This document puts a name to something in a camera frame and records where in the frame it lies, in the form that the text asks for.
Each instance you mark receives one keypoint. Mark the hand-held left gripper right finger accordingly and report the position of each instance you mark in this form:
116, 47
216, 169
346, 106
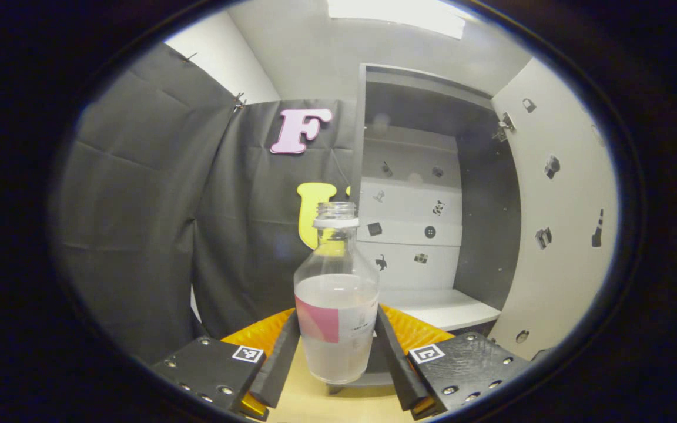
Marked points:
400, 370

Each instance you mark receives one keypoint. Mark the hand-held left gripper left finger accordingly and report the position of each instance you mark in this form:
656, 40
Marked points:
277, 364

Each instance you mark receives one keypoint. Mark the clear plastic bottle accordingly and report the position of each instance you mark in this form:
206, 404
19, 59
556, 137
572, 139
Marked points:
335, 305

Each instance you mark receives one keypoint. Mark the grey cabinet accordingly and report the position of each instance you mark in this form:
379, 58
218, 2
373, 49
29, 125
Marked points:
488, 223

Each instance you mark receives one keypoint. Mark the white cabinet shelf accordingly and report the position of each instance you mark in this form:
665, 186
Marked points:
432, 306

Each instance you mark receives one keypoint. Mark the metal door hinge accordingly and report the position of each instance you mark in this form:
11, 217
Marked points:
504, 126

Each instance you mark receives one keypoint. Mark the black backdrop cloth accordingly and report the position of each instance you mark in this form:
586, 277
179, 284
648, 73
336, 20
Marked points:
138, 205

